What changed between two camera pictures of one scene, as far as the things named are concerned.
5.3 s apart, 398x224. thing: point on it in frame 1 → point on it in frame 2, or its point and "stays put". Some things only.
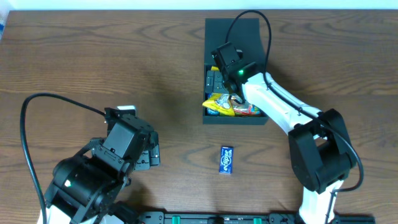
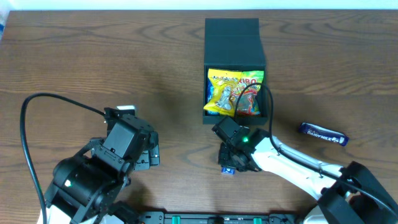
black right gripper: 216,82 → 232,158
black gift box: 245,35 stays put
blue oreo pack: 211,112 stays put
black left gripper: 148,154 stays put
